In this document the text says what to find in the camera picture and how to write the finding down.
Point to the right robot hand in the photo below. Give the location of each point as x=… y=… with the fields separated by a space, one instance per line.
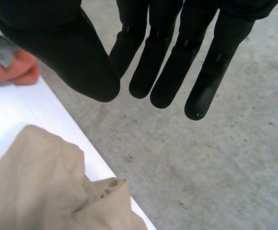
x=62 y=48

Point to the grey towel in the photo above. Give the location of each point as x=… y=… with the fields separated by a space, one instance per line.
x=0 y=45

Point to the coral towel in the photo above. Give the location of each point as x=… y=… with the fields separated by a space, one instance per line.
x=0 y=72

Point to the beige shorts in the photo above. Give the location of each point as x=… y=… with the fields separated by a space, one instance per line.
x=40 y=182

